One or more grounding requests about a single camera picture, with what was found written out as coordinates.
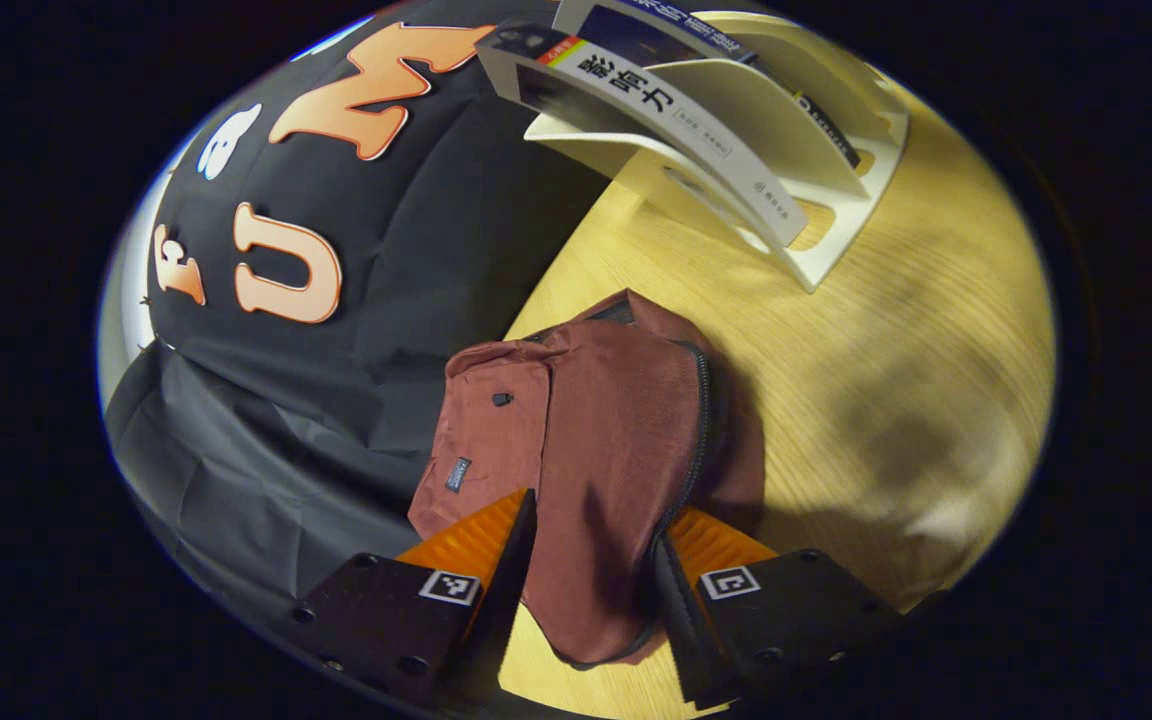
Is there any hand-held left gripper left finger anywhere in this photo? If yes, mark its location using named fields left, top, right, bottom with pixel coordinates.
left=291, top=488, right=539, bottom=706

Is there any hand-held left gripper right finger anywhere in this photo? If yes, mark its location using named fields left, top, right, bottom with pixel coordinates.
left=651, top=507, right=902, bottom=711

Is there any maroon schoolbag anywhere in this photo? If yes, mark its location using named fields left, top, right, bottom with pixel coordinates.
left=406, top=288, right=767, bottom=669

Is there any white spine book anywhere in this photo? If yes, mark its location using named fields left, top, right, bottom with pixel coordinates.
left=476, top=22, right=809, bottom=249

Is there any white bookshelf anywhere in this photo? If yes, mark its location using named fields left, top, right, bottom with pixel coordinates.
left=524, top=10, right=909, bottom=294

